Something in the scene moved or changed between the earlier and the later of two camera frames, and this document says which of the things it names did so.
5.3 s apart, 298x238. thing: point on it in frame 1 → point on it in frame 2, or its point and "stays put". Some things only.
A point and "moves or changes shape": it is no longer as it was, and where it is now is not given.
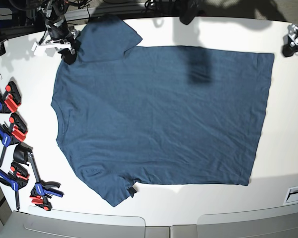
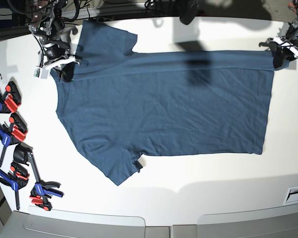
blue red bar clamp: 17,132 stays put
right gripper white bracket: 68,54 → 42,71
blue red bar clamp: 9,101 stays put
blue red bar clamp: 22,154 stays put
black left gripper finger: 288,50 → 280,55
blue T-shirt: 169,114 moves or changes shape
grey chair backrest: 40,222 stays put
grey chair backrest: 288,221 stays put
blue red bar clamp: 20,178 stays put
